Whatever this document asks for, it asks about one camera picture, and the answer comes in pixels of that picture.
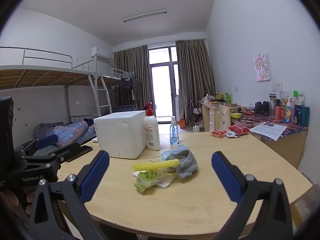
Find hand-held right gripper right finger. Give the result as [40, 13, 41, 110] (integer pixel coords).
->
[211, 151, 293, 240]

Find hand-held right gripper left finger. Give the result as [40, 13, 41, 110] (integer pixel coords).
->
[28, 150, 110, 240]

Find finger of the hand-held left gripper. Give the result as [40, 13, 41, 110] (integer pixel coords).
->
[14, 134, 59, 154]
[21, 142, 84, 167]

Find grey sock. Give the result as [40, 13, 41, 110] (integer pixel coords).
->
[165, 150, 199, 179]

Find white foam box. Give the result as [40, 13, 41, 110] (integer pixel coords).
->
[93, 110, 147, 159]

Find green printed tissue packet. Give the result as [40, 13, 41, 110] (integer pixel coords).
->
[134, 169, 160, 193]

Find blue face mask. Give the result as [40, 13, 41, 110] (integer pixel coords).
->
[149, 144, 190, 162]

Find yellow twisted cloth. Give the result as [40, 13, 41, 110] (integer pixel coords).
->
[132, 159, 180, 172]

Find person's left hand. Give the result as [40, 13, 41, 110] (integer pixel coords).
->
[24, 191, 36, 215]

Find blue orange checked quilt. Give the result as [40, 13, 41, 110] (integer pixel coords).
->
[34, 119, 97, 147]

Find wooden chair with smiley face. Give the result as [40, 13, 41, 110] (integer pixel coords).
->
[219, 104, 232, 132]

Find wooden desk with drawers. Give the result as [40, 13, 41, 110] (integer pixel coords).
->
[199, 99, 247, 132]

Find grey metal bunk bed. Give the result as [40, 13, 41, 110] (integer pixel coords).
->
[0, 46, 113, 143]
[100, 67, 140, 114]

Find printed paper sheet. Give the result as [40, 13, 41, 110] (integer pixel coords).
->
[249, 122, 287, 141]

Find patterned table cloth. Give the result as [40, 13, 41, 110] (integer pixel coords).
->
[231, 111, 308, 140]

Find small clear spray bottle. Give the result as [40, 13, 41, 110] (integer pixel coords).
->
[170, 116, 180, 145]

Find wooden side desk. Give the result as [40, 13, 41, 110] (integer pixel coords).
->
[250, 129, 309, 169]

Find white lotion bottle red pump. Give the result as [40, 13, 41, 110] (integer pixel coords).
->
[144, 102, 161, 151]

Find blue checked mattress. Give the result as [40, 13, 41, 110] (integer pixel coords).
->
[112, 105, 138, 113]

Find black trolley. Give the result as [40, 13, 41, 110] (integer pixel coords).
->
[186, 100, 201, 126]

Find black headphones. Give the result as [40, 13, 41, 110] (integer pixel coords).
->
[255, 101, 270, 117]

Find row of toiletry bottles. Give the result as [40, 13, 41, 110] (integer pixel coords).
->
[269, 90, 310, 127]

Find dark hanging clothes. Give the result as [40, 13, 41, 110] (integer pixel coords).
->
[120, 76, 137, 90]

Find brown curtain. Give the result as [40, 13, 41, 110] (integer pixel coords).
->
[175, 39, 216, 128]
[113, 45, 152, 110]

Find white air conditioner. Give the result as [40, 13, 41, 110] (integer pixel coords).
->
[90, 46, 112, 61]

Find glass balcony door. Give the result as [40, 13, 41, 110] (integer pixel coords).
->
[148, 45, 179, 123]

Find ceiling tube lamp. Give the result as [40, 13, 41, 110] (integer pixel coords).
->
[122, 10, 167, 22]

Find pink cartoon wall poster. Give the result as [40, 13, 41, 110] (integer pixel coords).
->
[254, 53, 271, 82]

